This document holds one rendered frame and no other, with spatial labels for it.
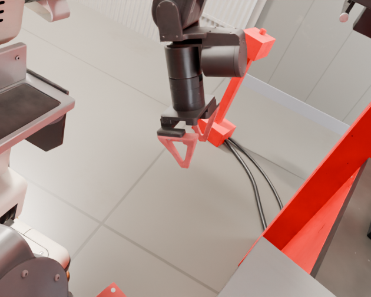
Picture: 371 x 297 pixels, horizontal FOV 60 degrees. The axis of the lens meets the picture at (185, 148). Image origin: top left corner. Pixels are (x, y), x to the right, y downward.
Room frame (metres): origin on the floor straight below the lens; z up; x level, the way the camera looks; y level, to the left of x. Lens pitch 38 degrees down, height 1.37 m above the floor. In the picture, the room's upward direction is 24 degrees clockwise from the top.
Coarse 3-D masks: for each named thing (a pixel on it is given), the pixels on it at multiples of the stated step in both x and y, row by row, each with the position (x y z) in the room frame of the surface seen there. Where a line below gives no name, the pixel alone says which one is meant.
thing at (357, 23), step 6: (360, 12) 1.72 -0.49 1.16; (366, 12) 1.62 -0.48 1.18; (360, 18) 1.62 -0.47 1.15; (366, 18) 1.61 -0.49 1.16; (354, 24) 1.66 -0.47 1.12; (360, 24) 1.62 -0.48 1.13; (366, 24) 1.61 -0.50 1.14; (354, 30) 1.62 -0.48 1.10; (360, 30) 1.61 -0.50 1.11; (366, 30) 1.61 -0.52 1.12; (366, 36) 1.61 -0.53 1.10
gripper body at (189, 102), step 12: (180, 84) 0.46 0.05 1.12; (192, 84) 0.47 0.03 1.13; (180, 96) 0.46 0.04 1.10; (192, 96) 0.46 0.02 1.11; (204, 96) 0.53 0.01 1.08; (168, 108) 0.47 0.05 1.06; (180, 108) 0.46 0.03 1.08; (192, 108) 0.46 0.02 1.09; (204, 108) 0.47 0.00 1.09; (168, 120) 0.44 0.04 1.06; (180, 120) 0.44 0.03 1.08; (192, 120) 0.43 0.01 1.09
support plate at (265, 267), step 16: (256, 256) 0.31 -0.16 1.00; (272, 256) 0.32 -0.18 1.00; (240, 272) 0.27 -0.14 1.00; (256, 272) 0.28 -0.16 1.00; (272, 272) 0.29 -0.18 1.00; (288, 272) 0.30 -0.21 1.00; (304, 272) 0.31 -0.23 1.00; (224, 288) 0.24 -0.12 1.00; (240, 288) 0.25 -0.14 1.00; (256, 288) 0.26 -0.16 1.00; (272, 288) 0.27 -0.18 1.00; (288, 288) 0.28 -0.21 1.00; (304, 288) 0.29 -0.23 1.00; (320, 288) 0.30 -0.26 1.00
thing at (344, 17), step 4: (348, 0) 1.62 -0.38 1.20; (344, 4) 1.58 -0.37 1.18; (348, 4) 1.56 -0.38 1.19; (352, 4) 1.33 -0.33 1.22; (344, 8) 1.44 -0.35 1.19; (348, 8) 1.33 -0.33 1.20; (344, 12) 1.33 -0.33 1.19; (348, 12) 1.33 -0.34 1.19; (340, 16) 1.30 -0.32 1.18; (344, 16) 1.30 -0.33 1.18; (348, 16) 1.30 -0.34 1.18; (340, 20) 1.30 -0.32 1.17; (344, 20) 1.30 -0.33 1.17
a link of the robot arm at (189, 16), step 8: (160, 0) 0.47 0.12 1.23; (176, 0) 0.46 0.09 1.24; (184, 0) 0.46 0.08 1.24; (192, 0) 0.46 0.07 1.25; (200, 0) 0.51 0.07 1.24; (152, 8) 0.47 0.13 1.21; (184, 8) 0.46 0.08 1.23; (192, 8) 0.47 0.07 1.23; (200, 8) 0.51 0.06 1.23; (152, 16) 0.47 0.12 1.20; (184, 16) 0.46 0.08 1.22; (192, 16) 0.48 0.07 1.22; (200, 16) 0.53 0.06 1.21; (184, 24) 0.46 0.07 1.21
